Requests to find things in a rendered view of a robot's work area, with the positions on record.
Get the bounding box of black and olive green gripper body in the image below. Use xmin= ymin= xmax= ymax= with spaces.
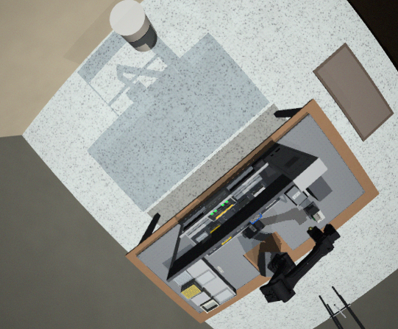
xmin=307 ymin=226 xmax=319 ymax=243

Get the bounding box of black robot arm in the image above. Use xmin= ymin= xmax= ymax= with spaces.
xmin=259 ymin=224 xmax=341 ymax=303

